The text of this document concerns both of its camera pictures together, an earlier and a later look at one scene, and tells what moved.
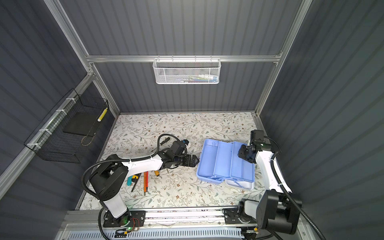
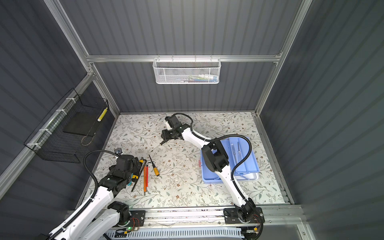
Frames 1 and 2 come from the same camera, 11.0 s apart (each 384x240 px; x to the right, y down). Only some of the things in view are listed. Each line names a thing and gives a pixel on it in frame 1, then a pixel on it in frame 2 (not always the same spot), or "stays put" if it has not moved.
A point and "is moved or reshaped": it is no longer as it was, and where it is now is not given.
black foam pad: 83,123 stays put
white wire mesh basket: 188,71 stays put
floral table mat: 179,188 stays put
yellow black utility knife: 135,178 stays put
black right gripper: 241,152 to 166,136
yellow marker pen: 102,115 stays put
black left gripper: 188,163 to 135,164
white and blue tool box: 220,162 is moved or reshaped
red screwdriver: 146,182 stays put
